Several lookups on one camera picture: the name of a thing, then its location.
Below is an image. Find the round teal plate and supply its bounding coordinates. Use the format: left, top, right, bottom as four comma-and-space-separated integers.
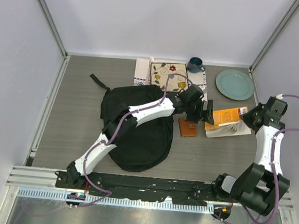
215, 70, 255, 101

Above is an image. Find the patterned white placemat cloth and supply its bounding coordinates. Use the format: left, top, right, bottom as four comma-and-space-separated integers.
133, 58, 208, 101

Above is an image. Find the dark blue ceramic mug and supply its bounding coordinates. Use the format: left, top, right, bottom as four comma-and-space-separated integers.
187, 56, 206, 73

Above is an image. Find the square floral ceramic plate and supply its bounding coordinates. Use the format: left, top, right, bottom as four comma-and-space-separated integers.
150, 62, 189, 92

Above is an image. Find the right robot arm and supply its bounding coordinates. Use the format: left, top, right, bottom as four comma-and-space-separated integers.
211, 97, 290, 216

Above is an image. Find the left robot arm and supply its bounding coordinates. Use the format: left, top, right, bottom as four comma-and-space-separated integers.
66, 75, 214, 189

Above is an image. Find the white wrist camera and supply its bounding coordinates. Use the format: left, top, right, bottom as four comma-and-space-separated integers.
200, 86, 208, 95
275, 94, 283, 100

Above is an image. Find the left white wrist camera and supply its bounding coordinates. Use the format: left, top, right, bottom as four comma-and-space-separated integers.
200, 86, 208, 95

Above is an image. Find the orange paperback book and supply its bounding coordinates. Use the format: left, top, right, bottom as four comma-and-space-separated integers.
204, 106, 252, 138

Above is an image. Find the slotted cable duct rail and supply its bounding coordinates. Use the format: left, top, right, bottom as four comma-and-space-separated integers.
17, 188, 214, 215

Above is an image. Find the brown leather wallet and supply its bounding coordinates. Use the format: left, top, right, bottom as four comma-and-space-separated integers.
178, 117, 198, 138

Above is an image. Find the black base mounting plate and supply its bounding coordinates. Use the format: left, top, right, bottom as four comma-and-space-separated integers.
54, 167, 245, 212

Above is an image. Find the black student backpack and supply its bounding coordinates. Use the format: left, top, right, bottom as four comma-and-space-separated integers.
90, 74, 173, 172

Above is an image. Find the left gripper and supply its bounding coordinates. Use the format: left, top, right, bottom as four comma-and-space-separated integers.
184, 97, 216, 125

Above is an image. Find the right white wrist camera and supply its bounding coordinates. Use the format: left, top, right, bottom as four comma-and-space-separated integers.
275, 94, 283, 100

